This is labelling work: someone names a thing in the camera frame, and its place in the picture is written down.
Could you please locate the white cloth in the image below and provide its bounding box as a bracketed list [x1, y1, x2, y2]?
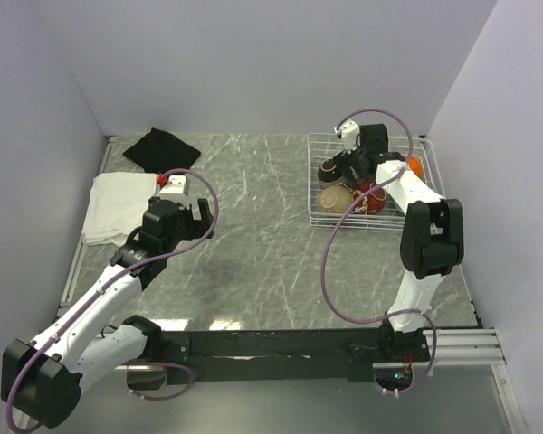
[81, 172, 157, 246]

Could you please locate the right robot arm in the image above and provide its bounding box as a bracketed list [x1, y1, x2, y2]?
[333, 119, 464, 361]

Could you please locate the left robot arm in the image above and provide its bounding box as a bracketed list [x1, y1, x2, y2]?
[1, 197, 219, 433]

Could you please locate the aluminium frame rail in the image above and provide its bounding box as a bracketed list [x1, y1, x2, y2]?
[373, 328, 508, 368]

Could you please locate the black cloth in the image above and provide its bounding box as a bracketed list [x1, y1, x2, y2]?
[122, 128, 201, 174]

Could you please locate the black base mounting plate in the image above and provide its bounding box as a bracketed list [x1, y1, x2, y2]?
[143, 325, 432, 382]

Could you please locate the plain beige bowl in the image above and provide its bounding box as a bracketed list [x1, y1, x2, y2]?
[317, 185, 354, 214]

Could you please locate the white wire dish rack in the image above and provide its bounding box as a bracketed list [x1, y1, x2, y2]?
[307, 133, 446, 231]

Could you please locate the red floral bowl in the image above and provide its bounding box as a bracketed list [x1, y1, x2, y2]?
[351, 179, 387, 215]

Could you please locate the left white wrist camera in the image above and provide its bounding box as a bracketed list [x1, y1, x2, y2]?
[156, 174, 190, 202]

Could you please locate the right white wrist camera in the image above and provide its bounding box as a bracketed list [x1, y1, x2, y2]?
[334, 119, 360, 154]

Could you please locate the black patterned bowl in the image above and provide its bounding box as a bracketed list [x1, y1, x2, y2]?
[317, 158, 346, 189]

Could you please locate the orange bowl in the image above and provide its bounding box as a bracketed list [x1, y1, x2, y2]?
[405, 156, 424, 180]

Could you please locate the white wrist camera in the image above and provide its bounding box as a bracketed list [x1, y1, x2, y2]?
[156, 174, 190, 202]
[334, 119, 360, 154]

